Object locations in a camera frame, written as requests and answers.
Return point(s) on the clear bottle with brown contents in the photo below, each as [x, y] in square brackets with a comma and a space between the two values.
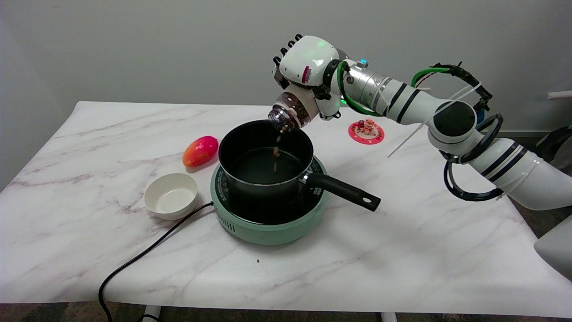
[292, 109]

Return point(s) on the green induction cooker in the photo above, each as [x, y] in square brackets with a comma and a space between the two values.
[268, 223]

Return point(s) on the red yellow mango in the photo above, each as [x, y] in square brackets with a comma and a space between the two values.
[200, 151]

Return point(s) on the white bowl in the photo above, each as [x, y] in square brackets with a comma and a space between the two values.
[171, 196]

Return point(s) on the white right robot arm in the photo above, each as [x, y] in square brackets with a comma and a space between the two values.
[469, 129]

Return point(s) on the white wall pipe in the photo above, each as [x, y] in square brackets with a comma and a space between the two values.
[560, 94]

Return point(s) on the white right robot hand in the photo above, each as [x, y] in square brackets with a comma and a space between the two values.
[308, 71]

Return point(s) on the white table leg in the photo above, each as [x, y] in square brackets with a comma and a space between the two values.
[388, 316]
[151, 313]

